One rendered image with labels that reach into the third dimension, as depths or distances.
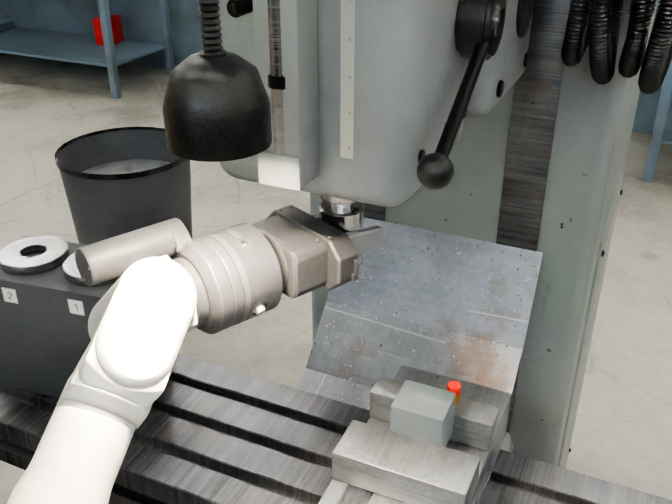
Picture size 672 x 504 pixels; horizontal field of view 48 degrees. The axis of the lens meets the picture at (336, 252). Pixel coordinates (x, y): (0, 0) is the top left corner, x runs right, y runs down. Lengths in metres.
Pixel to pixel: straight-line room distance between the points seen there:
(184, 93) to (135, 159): 2.56
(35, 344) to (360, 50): 0.67
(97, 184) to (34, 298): 1.60
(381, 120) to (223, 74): 0.17
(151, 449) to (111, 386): 0.43
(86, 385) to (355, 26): 0.35
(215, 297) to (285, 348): 2.06
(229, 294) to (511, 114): 0.55
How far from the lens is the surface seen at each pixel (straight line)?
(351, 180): 0.65
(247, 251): 0.68
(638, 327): 3.04
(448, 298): 1.17
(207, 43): 0.51
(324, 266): 0.73
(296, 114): 0.61
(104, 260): 0.67
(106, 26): 5.47
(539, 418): 1.32
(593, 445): 2.46
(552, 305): 1.19
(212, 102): 0.49
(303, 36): 0.60
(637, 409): 2.64
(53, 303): 1.04
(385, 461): 0.84
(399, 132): 0.63
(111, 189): 2.63
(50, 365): 1.12
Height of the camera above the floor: 1.60
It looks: 29 degrees down
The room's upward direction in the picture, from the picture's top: straight up
